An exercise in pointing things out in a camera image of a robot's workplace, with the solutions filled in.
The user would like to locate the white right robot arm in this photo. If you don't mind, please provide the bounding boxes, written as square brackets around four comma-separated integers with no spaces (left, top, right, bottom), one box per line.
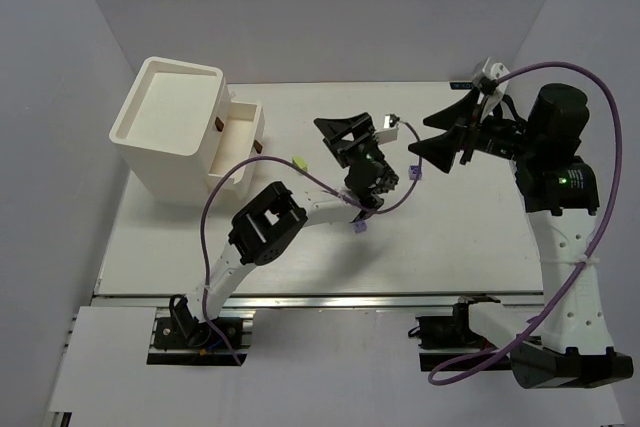
[409,83,634,389]

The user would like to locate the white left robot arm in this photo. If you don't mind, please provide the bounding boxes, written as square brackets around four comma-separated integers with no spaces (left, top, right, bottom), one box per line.
[169,113,399,346]

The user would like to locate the blue label sticker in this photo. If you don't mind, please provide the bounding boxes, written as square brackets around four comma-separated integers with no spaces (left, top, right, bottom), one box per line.
[449,81,474,90]

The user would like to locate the purple upside-down lego brick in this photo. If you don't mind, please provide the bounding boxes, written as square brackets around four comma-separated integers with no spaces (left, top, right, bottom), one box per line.
[408,165,423,181]

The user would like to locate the yellow-green lego wedge brick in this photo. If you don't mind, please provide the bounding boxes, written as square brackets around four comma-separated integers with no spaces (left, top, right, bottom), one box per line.
[291,156,308,172]

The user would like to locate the purple 2x2 lego brick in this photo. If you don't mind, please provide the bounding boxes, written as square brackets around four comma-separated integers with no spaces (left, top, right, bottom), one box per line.
[352,220,367,233]

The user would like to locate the white drawer cabinet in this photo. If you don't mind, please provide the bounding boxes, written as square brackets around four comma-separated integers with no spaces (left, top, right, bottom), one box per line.
[109,57,230,206]

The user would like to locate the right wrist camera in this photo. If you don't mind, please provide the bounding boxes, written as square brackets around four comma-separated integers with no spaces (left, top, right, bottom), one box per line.
[471,58,510,102]

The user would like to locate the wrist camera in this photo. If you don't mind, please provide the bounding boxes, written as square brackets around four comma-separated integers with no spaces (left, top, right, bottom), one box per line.
[471,58,510,102]
[375,114,400,145]

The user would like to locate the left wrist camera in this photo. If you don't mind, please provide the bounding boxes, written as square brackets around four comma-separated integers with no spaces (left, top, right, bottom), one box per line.
[375,114,400,145]

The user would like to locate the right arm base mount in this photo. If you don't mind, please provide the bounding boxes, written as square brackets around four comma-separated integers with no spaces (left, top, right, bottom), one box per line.
[407,295,501,372]

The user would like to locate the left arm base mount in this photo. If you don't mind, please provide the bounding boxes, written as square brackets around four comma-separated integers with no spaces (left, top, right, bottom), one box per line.
[147,295,251,367]

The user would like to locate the aluminium table edge rail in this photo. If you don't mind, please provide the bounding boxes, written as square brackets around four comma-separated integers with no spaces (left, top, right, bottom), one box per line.
[92,291,566,311]

